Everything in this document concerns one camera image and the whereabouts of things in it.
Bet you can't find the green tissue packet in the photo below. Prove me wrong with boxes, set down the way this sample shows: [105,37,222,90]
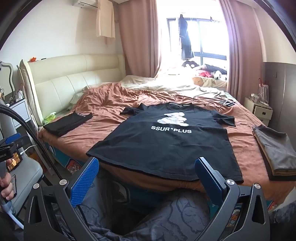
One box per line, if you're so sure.
[44,112,58,124]

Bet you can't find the white air conditioner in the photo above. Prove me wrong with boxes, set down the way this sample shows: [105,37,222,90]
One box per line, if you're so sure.
[72,0,99,7]

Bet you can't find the pink curtain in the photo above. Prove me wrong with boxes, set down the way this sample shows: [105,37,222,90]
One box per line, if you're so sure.
[218,0,266,100]
[116,0,162,79]

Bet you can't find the black braided hose cable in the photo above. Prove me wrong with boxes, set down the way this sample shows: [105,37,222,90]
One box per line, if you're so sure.
[0,105,62,180]

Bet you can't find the folded black garment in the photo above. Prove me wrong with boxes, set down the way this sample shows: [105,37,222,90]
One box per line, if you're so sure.
[43,112,93,137]

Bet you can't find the person's grey patterned pants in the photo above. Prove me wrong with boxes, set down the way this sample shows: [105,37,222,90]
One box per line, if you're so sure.
[55,173,234,241]

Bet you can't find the black printed T-shirt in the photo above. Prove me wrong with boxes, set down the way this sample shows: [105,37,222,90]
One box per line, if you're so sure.
[86,102,244,183]

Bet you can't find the stack of folded grey clothes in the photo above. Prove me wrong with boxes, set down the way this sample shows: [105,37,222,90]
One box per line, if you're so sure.
[252,124,296,181]

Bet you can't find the thin black cable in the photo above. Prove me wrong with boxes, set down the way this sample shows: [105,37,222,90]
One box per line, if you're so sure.
[192,92,232,107]

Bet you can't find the person's left forearm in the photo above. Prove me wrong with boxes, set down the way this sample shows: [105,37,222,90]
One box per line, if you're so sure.
[0,197,16,217]

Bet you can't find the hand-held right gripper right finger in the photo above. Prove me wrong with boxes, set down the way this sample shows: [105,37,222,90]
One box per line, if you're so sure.
[194,157,270,241]

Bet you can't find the black and white plush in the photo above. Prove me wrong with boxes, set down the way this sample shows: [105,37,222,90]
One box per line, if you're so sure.
[181,60,197,69]

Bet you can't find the white rack near wall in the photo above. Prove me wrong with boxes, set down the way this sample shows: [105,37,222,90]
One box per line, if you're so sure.
[258,78,270,105]

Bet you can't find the teal cartoon bed sheet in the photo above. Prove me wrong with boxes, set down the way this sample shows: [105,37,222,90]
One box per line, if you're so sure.
[44,141,279,232]

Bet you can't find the cream padded headboard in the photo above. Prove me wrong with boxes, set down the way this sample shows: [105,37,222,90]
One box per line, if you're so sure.
[20,54,126,127]

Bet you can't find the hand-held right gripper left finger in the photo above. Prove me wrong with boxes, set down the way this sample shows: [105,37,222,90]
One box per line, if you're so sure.
[23,157,102,241]

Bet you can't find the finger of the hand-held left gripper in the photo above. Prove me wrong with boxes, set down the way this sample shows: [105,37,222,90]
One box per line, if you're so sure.
[0,133,29,149]

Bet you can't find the person's left hand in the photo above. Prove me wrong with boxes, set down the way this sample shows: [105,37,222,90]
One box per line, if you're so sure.
[0,173,12,197]

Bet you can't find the thin white cable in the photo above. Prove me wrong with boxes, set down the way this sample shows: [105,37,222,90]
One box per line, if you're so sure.
[20,145,37,156]

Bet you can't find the cream hanging cloth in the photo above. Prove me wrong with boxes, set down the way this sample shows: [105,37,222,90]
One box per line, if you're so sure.
[95,0,116,44]

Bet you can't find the grey chair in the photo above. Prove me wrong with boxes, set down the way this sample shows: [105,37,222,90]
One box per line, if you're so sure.
[0,109,44,209]

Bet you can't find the cream nightstand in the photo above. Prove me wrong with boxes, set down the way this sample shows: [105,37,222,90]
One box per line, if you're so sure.
[244,97,273,121]

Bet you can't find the brown fleece blanket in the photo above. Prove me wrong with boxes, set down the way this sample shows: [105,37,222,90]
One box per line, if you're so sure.
[38,82,296,202]

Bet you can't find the grey wardrobe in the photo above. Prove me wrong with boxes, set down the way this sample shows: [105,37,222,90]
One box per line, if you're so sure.
[262,61,296,135]

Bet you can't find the white framed mirror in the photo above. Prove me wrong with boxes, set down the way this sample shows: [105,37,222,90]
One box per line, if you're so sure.
[0,61,14,98]

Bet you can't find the white bedside cabinet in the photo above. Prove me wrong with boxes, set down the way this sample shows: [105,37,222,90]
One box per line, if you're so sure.
[9,93,31,130]

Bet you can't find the dark hanging garment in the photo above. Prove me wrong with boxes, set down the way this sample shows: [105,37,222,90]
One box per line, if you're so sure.
[178,14,195,59]

